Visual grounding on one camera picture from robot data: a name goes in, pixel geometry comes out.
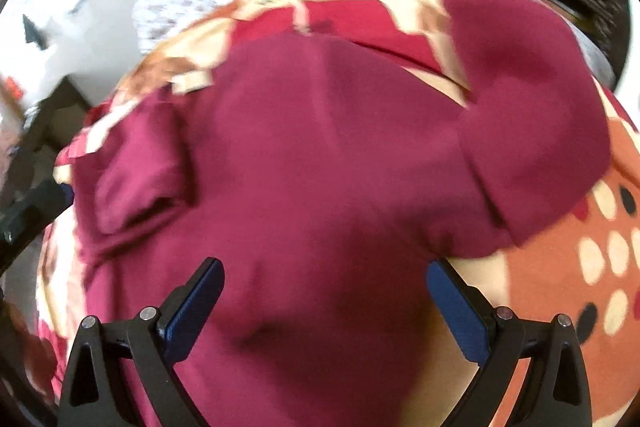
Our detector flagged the black wall object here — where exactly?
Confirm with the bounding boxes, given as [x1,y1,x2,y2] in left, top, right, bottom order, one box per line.
[22,14,49,50]

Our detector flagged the maroon fleece shirt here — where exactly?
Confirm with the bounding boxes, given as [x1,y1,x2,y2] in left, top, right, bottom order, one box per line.
[73,0,611,426]

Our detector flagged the orange red patterned blanket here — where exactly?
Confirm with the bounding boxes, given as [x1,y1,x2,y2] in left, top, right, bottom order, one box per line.
[36,0,639,426]

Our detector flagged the dark wooden side table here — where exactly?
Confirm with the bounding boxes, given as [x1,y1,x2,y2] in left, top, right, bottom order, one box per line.
[1,76,91,210]

